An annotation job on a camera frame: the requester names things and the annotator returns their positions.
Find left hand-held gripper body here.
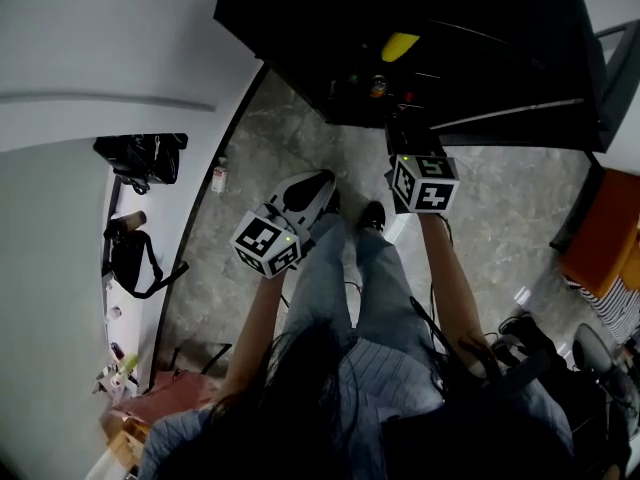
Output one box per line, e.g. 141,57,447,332
230,201,321,280

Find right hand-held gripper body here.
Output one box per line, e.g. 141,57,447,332
383,115,461,216

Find yellow corn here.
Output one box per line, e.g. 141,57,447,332
381,31,421,63

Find person's left forearm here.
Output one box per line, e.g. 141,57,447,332
218,265,297,403

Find person's right forearm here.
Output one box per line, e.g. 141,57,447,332
416,212,495,374

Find person's black right shoe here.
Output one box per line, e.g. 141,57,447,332
356,200,387,233

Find person's left leg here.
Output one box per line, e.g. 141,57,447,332
279,213,359,364

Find person's leg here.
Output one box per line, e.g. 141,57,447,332
279,213,359,364
353,226,437,357

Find white bottle with red label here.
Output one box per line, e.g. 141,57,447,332
210,156,229,195

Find person's right leg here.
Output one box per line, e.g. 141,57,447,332
353,226,437,357

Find brown cylinder cup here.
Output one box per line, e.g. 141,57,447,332
105,210,148,234

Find black bag with buckles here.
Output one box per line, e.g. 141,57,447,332
92,133,189,196

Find pink cloth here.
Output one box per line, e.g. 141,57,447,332
112,370,221,425

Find orange box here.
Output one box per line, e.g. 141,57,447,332
558,167,640,300

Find person's blue-grey top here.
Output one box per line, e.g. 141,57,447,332
138,336,576,480

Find black and white striped cloth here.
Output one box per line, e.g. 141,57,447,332
563,273,640,345

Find cardboard box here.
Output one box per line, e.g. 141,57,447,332
105,415,152,471

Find black chair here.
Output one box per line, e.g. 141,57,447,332
571,322,640,469

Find black bag with long strap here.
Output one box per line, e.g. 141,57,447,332
102,227,190,300

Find black cable bundle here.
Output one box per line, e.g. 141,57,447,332
492,311,569,384

